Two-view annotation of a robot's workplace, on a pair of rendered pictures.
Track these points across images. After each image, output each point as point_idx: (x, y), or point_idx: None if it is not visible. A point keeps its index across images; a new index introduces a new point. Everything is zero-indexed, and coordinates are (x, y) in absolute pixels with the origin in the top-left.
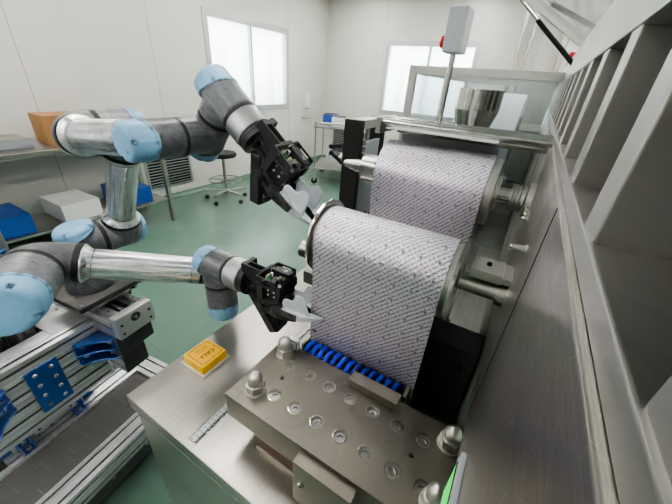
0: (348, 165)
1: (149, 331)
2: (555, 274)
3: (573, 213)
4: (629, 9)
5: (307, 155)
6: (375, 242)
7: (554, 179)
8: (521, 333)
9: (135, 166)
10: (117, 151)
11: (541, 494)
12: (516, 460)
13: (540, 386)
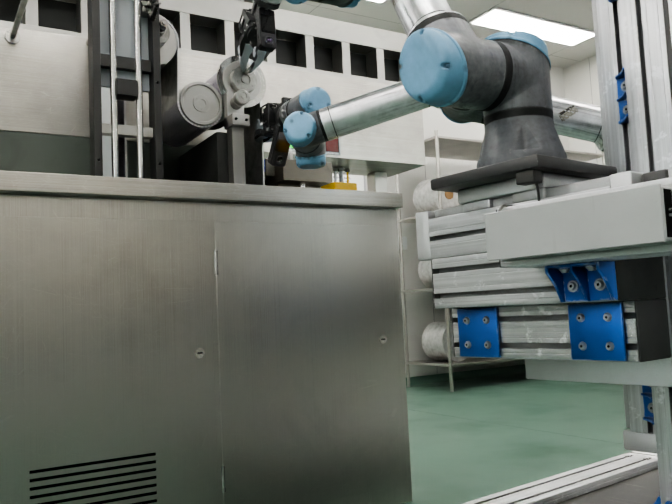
0: (167, 26)
1: (439, 297)
2: (274, 70)
3: None
4: (206, 9)
5: (240, 21)
6: None
7: (208, 57)
8: (270, 88)
9: None
10: None
11: (308, 81)
12: (300, 89)
13: (294, 80)
